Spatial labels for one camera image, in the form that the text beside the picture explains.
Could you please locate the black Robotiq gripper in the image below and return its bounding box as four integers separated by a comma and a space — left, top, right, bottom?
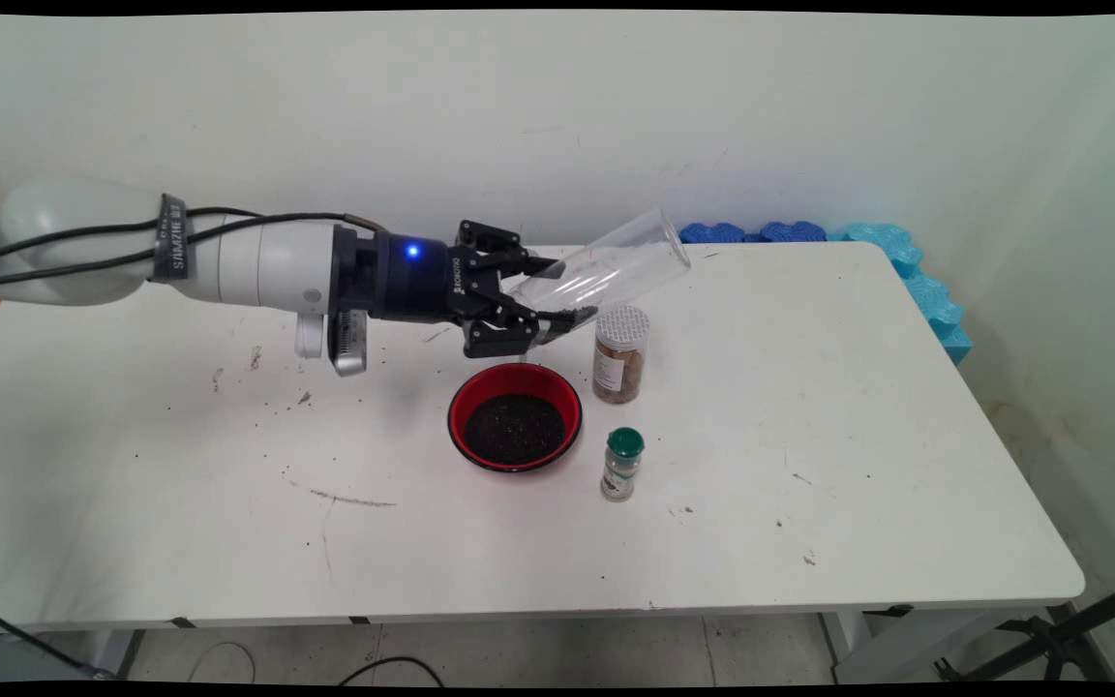
330, 220, 563, 359

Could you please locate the clear plastic jar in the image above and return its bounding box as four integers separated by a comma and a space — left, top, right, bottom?
504, 206, 692, 348

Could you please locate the red bowl with dark grains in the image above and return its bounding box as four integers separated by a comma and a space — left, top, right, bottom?
447, 363, 584, 473

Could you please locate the nut jar with white lid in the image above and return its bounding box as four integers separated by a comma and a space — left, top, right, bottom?
592, 305, 651, 405

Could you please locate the spice bottle with green cap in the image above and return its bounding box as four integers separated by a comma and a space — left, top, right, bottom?
600, 427, 646, 501

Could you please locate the cyan foam mat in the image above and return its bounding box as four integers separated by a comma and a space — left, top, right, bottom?
829, 223, 973, 367

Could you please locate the white table leg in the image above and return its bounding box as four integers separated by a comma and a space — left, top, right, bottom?
821, 608, 1004, 684
83, 629, 144, 679

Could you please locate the black tripod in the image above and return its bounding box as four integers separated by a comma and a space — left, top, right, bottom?
935, 573, 1115, 683

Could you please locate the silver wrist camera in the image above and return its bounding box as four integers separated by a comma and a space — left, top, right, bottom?
294, 308, 370, 377

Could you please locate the black strap on arm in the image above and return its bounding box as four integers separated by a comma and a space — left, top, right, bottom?
151, 194, 189, 284

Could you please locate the black floor cable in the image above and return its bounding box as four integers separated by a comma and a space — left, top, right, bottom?
0, 595, 123, 679
340, 655, 447, 686

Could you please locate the thin grey floor cable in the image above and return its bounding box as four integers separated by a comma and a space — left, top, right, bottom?
188, 641, 256, 683

